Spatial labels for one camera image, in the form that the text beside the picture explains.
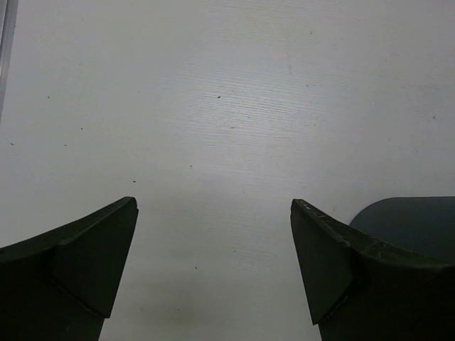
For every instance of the aluminium frame rail left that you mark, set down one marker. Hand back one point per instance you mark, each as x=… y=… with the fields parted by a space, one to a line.
x=9 y=10

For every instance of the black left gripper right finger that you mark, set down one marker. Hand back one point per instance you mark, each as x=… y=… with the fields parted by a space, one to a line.
x=359 y=287

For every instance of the dark grey plastic bin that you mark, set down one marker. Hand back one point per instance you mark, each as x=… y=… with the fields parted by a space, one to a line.
x=424 y=225

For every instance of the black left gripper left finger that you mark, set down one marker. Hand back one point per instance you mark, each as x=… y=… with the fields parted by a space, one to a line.
x=62 y=284

